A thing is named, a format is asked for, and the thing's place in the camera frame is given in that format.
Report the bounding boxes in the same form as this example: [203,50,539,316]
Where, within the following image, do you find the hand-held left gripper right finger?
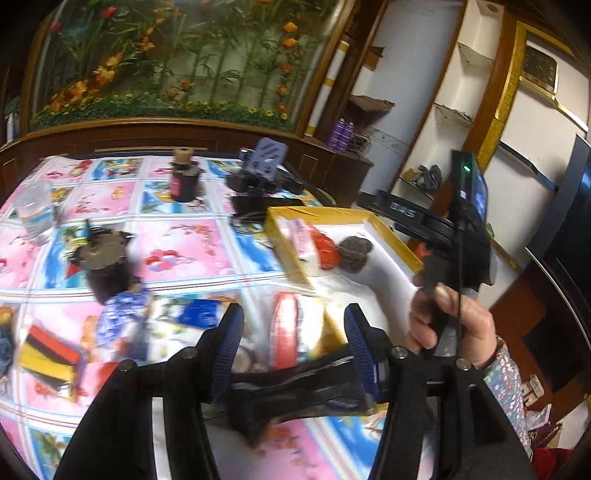
[344,304,536,480]

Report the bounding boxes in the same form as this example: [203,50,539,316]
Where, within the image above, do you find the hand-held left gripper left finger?
[53,304,245,480]

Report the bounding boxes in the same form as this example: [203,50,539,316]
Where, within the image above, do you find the black plastic packet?
[228,354,380,445]

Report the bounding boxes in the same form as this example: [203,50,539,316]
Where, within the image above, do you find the yellow-edged white box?
[265,205,426,367]

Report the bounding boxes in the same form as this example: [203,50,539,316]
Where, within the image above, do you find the blue white patterned bag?
[96,285,154,363]

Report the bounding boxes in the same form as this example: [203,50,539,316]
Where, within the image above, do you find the bag of coloured felt sheets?
[17,324,87,401]

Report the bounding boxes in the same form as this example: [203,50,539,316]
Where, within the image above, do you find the person's right forearm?
[480,338,536,464]

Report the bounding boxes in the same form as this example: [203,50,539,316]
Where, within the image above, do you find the red soft item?
[310,232,342,271]

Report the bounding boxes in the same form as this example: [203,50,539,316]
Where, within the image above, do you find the person's right hand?
[409,272,499,371]

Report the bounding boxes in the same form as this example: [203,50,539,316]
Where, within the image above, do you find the blue packet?
[179,300,219,329]

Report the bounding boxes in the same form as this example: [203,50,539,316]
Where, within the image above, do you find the red white round packet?
[271,292,325,371]

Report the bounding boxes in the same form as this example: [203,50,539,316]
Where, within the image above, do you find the grey items on shelf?
[417,164,445,193]

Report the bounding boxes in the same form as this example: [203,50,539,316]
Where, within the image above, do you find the dark round scouring pad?
[338,235,374,274]

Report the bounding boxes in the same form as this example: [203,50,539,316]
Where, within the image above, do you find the printed tablecloth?
[0,154,386,480]

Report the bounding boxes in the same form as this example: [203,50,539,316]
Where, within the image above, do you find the white pink packet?
[287,218,324,274]

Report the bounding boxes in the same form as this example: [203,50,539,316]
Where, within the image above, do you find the black pot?
[68,220,140,304]

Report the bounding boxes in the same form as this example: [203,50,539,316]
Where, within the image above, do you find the purple bottles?
[326,117,356,151]

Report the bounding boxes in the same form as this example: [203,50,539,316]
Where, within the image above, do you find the brown cardboard piece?
[350,95,396,115]

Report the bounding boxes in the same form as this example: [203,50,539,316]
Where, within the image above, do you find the black device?
[225,168,306,219]

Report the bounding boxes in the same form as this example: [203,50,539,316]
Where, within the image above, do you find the dark bottle with cork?
[171,147,200,203]

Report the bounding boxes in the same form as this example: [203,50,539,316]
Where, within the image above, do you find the rolled white poster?
[306,39,352,138]

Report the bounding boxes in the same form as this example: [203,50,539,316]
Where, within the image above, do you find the clear plastic cup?
[16,181,58,245]

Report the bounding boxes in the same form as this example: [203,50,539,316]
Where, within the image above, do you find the flower mural panel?
[27,0,354,136]

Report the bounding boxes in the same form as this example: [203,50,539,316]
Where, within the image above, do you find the wire basket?
[351,131,373,158]

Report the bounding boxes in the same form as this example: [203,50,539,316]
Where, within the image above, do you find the wall clock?
[521,44,560,96]

